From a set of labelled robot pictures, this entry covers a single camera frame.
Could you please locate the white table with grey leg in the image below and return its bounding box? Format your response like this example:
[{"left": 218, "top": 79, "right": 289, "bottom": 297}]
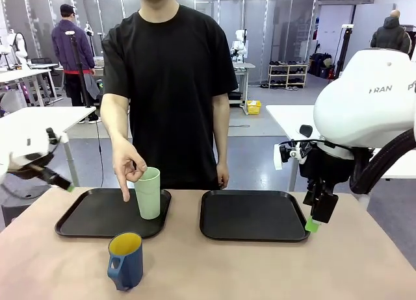
[{"left": 0, "top": 105, "right": 98, "bottom": 188}]

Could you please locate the light green plastic cup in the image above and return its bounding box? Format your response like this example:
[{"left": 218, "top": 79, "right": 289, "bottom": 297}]
[{"left": 133, "top": 166, "right": 161, "bottom": 220}]

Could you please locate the white workbench table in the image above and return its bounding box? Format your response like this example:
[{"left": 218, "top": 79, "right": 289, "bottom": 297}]
[{"left": 0, "top": 68, "right": 53, "bottom": 106}]

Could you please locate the yellow plastic basket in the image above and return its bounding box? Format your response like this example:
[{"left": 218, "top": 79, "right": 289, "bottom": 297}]
[{"left": 246, "top": 100, "right": 262, "bottom": 116}]

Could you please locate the blue mug with yellow inside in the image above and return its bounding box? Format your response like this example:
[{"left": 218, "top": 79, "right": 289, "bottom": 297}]
[{"left": 107, "top": 232, "right": 144, "bottom": 292}]

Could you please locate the person in black T-shirt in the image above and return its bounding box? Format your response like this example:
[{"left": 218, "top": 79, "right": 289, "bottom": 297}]
[{"left": 101, "top": 0, "right": 239, "bottom": 191}]

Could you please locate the person's left hand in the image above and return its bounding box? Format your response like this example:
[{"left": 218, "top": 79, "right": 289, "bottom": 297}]
[{"left": 216, "top": 162, "right": 231, "bottom": 189}]

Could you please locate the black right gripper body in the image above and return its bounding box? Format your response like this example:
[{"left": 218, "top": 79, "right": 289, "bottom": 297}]
[{"left": 299, "top": 143, "right": 356, "bottom": 186}]

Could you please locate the large white table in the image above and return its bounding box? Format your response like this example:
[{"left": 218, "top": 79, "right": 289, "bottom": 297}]
[{"left": 265, "top": 104, "right": 416, "bottom": 192}]

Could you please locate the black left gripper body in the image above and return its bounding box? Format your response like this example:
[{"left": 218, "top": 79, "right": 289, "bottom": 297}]
[{"left": 9, "top": 152, "right": 55, "bottom": 181}]

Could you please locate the white humanoid robot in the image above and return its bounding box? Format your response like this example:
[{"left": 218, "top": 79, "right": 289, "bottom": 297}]
[
  {"left": 0, "top": 28, "right": 29, "bottom": 71},
  {"left": 229, "top": 29, "right": 248, "bottom": 66}
]

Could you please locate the black plastic serving tray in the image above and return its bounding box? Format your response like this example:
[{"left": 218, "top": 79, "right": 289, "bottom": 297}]
[
  {"left": 54, "top": 188, "right": 172, "bottom": 240},
  {"left": 199, "top": 190, "right": 311, "bottom": 243}
]

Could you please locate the person in purple jacket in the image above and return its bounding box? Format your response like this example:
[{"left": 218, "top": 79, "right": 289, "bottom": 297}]
[{"left": 51, "top": 3, "right": 102, "bottom": 125}]

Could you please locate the black corrugated cable hose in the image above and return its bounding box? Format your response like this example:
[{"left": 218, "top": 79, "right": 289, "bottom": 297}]
[{"left": 348, "top": 127, "right": 416, "bottom": 195}]

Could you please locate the person's right forearm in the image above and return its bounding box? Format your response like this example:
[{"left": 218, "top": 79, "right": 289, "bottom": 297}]
[{"left": 99, "top": 94, "right": 133, "bottom": 142}]

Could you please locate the person's left forearm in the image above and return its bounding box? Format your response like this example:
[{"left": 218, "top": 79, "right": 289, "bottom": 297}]
[{"left": 211, "top": 92, "right": 231, "bottom": 164}]

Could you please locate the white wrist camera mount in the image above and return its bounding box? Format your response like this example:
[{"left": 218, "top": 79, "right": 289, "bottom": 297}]
[{"left": 273, "top": 124, "right": 313, "bottom": 171}]

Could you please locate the person's right hand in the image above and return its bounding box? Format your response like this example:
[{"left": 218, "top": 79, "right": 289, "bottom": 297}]
[{"left": 112, "top": 138, "right": 148, "bottom": 203}]

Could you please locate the black stand with white head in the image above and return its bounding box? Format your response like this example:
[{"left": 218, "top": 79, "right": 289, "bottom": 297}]
[{"left": 335, "top": 23, "right": 355, "bottom": 79}]

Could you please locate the wooden shoe rack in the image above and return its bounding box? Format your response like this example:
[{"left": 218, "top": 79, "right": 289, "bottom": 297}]
[{"left": 268, "top": 63, "right": 309, "bottom": 90}]

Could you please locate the black camera tripod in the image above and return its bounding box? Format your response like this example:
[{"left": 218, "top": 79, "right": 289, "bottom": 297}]
[{"left": 64, "top": 30, "right": 94, "bottom": 109}]

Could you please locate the person in black puffer jacket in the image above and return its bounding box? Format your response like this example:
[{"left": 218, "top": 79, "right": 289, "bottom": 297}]
[{"left": 370, "top": 10, "right": 414, "bottom": 60}]

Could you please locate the white robot cart table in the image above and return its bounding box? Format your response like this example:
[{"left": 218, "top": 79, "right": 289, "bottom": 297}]
[{"left": 229, "top": 62, "right": 257, "bottom": 116}]

